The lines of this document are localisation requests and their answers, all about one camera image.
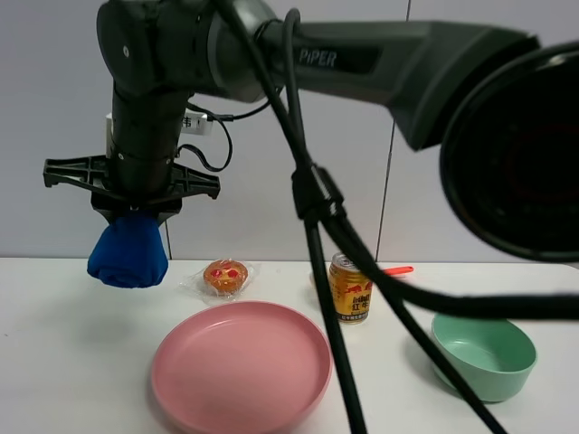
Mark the green plastic bowl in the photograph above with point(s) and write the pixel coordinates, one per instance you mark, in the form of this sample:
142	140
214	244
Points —
494	357

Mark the wrapped muffin with red topping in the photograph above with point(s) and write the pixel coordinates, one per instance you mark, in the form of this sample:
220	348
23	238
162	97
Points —
220	282

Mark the pink plastic plate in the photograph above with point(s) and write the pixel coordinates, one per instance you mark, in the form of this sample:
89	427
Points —
244	367

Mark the gold energy drink can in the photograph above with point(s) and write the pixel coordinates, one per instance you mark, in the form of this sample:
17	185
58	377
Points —
351	290

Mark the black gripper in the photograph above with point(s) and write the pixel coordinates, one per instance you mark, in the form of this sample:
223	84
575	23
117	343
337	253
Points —
131	176

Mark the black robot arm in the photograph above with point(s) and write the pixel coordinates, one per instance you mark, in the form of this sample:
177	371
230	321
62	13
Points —
502	108

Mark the blue towel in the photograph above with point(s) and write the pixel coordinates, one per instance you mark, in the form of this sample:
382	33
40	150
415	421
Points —
129	253

